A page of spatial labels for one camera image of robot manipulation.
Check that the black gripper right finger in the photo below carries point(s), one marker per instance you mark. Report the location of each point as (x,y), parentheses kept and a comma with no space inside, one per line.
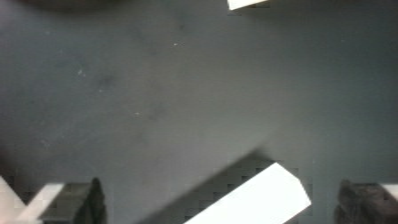
(366,203)

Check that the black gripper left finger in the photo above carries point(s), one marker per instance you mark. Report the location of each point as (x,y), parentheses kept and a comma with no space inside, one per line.
(66,204)

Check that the white stool leg block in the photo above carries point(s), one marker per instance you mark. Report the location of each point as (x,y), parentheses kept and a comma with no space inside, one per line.
(235,4)
(263,202)

